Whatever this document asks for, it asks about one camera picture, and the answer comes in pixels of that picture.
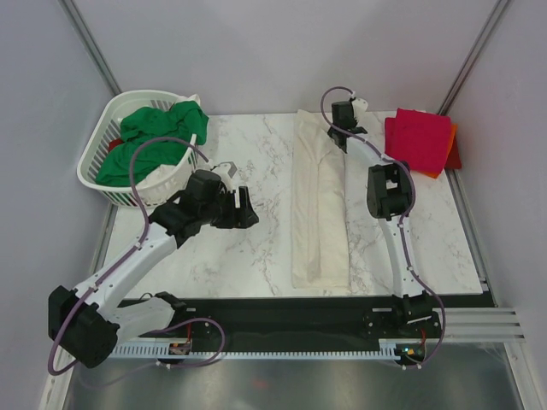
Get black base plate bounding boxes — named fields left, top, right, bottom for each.
left=119, top=294, right=445, bottom=354

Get green t shirt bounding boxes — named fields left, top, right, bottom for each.
left=94, top=100, right=210, bottom=188

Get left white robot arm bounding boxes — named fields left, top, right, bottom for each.
left=48, top=162, right=259, bottom=368

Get white slotted cable duct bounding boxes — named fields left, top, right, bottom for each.
left=113, top=339, right=444, bottom=360

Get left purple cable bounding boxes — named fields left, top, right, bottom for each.
left=46, top=137, right=227, bottom=392

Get purple cable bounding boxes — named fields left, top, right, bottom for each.
left=320, top=86, right=448, bottom=372
left=46, top=137, right=227, bottom=392

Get folded dark red t shirt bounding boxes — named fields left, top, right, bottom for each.
left=444, top=137, right=462, bottom=170

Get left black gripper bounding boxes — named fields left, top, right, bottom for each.
left=200, top=186, right=258, bottom=229

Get right corner metal profile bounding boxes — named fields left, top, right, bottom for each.
left=437, top=0, right=513, bottom=115

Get corner metal profile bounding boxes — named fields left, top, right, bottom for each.
left=437, top=0, right=513, bottom=115
left=58, top=0, right=122, bottom=96

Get red t shirt in basket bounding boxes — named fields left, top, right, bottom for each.
left=108, top=138, right=123, bottom=152

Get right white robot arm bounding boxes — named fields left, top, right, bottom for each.
left=327, top=98, right=444, bottom=337

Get left corner metal profile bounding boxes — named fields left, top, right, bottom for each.
left=58, top=0, right=122, bottom=96

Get folded orange t shirt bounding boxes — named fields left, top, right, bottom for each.
left=416, top=122, right=459, bottom=179

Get cream white t shirt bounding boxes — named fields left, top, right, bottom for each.
left=291, top=110, right=350, bottom=290

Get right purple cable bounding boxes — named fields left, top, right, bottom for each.
left=320, top=86, right=448, bottom=372

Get folded magenta t shirt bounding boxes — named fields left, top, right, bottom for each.
left=385, top=108, right=455, bottom=179

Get white plastic laundry basket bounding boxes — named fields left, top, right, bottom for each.
left=77, top=90, right=201, bottom=208

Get white cloth in basket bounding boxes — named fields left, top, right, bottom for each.
left=137, top=164, right=176, bottom=190

